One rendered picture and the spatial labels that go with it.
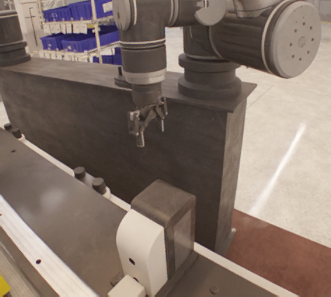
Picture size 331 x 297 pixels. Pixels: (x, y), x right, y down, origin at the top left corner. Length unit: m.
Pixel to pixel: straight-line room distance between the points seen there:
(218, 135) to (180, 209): 0.64
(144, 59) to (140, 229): 0.38
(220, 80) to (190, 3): 0.38
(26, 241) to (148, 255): 0.15
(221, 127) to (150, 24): 0.49
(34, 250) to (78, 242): 0.15
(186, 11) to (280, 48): 0.23
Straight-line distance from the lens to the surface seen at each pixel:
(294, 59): 0.70
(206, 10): 0.65
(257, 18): 0.69
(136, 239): 0.33
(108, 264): 0.45
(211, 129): 0.95
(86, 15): 3.11
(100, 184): 0.59
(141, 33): 0.58
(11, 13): 2.01
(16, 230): 0.39
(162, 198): 0.34
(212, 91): 0.91
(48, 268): 0.33
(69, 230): 0.52
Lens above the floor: 1.24
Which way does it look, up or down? 28 degrees down
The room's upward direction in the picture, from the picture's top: 3 degrees counter-clockwise
